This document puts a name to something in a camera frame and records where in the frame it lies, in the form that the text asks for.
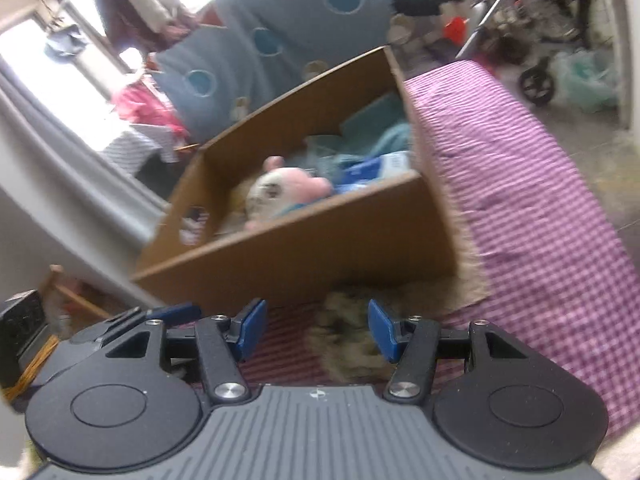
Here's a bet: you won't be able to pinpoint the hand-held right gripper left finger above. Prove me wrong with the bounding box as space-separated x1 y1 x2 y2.
105 297 268 405

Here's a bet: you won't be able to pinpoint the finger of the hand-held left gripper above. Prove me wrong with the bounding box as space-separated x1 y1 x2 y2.
146 302 197 322

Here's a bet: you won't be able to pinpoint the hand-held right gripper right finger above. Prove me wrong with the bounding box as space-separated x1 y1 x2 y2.
367 299 531 403

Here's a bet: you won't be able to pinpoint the brown fuzzy cloth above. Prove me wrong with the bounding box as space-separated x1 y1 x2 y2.
306 287 406 383

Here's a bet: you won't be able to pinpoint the brown cardboard box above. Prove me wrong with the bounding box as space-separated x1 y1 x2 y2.
129 46 463 311

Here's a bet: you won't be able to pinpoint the pink plush toy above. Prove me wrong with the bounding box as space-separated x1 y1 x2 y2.
244 156 335 233

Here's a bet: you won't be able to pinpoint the blue paper carton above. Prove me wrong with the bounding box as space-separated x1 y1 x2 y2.
335 152 413 196

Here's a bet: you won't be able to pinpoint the bagged blue face masks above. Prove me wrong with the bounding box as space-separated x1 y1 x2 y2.
340 92 407 136

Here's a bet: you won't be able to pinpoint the wooden chair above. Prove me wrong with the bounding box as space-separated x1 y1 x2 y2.
37 264 113 321

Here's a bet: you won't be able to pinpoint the black box device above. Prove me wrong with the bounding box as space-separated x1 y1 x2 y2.
0 289 53 396

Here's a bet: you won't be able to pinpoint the white polka-dot cloth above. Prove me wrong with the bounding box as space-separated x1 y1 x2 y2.
100 125 183 178

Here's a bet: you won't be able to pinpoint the grey window curtain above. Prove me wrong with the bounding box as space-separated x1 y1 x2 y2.
0 55 171 256
587 0 640 131

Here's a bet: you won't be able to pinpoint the pink garment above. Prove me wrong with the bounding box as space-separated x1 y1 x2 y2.
111 82 191 143

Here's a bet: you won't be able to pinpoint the dark maroon garment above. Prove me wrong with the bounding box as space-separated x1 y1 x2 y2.
82 0 201 53

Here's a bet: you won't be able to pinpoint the blue hanging cloth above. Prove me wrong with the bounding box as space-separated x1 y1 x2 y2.
44 24 88 61

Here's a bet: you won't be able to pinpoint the black wheelchair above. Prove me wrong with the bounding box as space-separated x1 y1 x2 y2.
455 0 601 106

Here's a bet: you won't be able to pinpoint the blue printed blanket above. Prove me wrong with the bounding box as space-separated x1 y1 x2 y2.
152 0 416 143

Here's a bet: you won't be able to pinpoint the pale green plastic bag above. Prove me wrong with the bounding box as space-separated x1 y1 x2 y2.
550 50 621 113

